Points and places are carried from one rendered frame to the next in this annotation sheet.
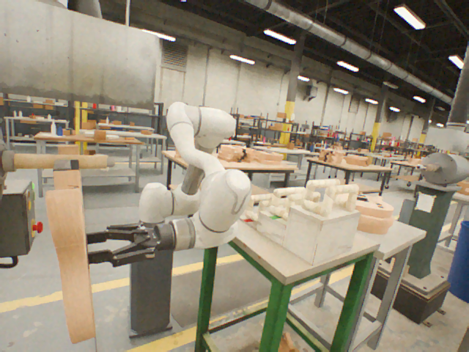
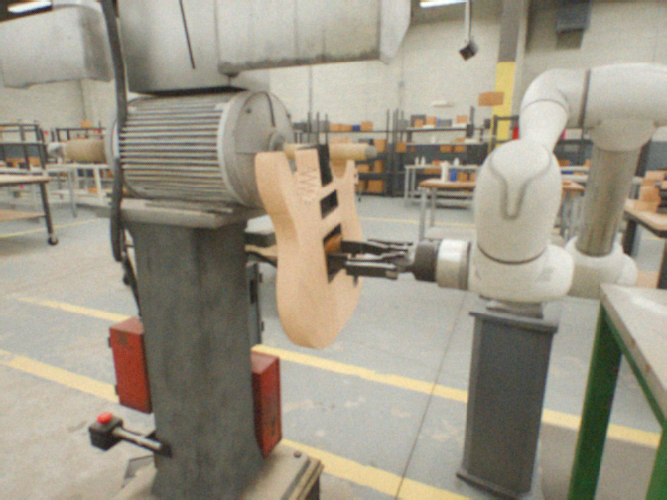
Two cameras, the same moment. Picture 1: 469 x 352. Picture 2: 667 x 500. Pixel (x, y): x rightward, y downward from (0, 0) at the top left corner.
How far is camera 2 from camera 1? 0.38 m
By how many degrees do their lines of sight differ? 56
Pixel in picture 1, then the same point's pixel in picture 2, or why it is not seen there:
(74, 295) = (285, 276)
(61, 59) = (288, 24)
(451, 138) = not seen: outside the picture
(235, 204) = (505, 197)
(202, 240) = (479, 275)
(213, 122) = (617, 91)
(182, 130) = (534, 114)
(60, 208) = (264, 169)
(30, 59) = (266, 32)
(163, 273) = (522, 392)
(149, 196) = not seen: hidden behind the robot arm
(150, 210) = not seen: hidden behind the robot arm
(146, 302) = (487, 431)
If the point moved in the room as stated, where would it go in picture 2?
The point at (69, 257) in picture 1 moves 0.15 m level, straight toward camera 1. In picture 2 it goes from (283, 231) to (231, 251)
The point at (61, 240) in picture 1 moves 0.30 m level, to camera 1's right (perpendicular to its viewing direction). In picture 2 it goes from (269, 205) to (390, 239)
